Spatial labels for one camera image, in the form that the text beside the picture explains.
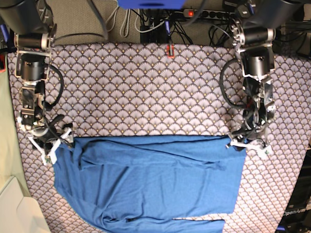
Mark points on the blue long-sleeve T-shirt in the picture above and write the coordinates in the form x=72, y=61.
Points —
x=150, y=184

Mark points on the fan-patterned table cloth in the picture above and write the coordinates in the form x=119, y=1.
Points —
x=267, y=185

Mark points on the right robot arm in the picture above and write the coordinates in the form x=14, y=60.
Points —
x=41, y=93

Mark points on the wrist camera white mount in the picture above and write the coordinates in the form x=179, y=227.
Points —
x=52, y=148
x=262, y=149

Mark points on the red black table clamp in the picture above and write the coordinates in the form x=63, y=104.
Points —
x=170, y=46

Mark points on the white plastic bin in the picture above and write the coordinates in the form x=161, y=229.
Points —
x=18, y=213

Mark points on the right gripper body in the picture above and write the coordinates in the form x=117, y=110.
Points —
x=29, y=122

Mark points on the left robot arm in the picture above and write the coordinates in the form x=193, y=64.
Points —
x=257, y=60

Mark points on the black power strip red switch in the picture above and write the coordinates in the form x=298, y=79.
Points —
x=208, y=14

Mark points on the blue handled clamp left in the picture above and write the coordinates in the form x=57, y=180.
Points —
x=6, y=40

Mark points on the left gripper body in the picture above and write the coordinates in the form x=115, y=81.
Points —
x=252, y=127

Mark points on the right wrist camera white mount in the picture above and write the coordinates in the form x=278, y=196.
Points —
x=52, y=148

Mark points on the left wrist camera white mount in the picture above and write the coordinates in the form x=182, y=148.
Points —
x=262, y=149

